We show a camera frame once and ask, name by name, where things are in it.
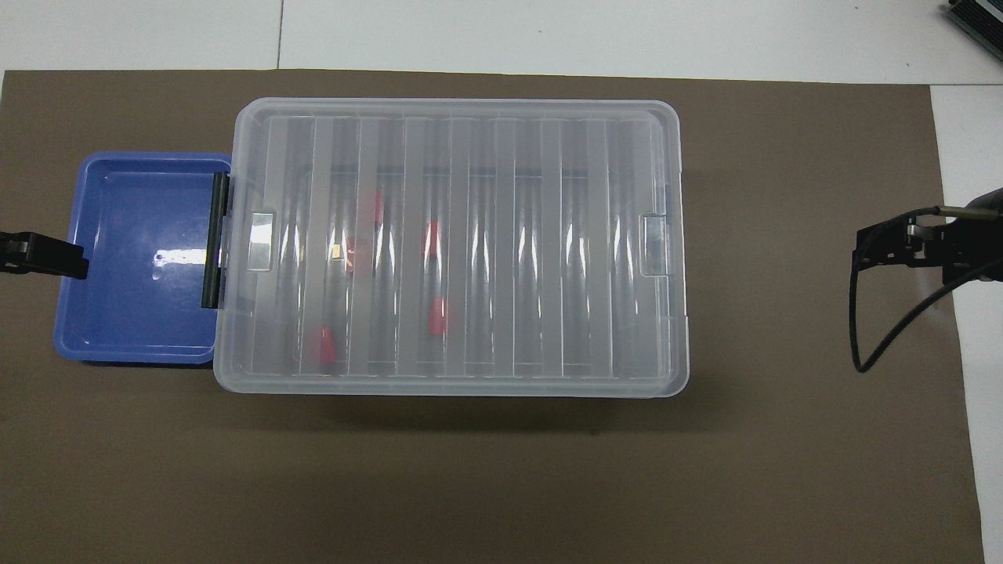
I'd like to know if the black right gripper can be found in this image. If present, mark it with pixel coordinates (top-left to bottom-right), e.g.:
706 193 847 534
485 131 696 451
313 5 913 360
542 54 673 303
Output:
854 186 1003 284

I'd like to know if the clear ribbed box lid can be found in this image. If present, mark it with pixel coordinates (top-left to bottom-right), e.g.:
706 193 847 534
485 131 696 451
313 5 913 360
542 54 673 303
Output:
213 97 692 399

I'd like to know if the blue plastic tray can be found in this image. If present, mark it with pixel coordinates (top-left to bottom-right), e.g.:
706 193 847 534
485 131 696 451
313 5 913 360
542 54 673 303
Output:
53 151 236 366

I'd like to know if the clear plastic storage box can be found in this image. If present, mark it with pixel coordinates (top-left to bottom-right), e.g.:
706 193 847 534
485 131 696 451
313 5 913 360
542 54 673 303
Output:
218 106 687 392

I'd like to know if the grey finned device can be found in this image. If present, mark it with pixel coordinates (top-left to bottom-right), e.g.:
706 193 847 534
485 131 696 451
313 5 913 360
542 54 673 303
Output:
944 0 1003 52

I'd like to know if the brown table mat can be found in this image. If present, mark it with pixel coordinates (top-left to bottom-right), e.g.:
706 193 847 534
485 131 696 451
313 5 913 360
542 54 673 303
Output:
0 69 987 564

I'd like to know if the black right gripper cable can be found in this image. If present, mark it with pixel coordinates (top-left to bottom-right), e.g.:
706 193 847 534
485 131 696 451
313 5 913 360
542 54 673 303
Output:
849 205 1003 374

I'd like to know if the black box latch handle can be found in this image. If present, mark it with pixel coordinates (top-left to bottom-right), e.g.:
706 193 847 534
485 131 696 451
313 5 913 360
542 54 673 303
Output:
201 172 230 309

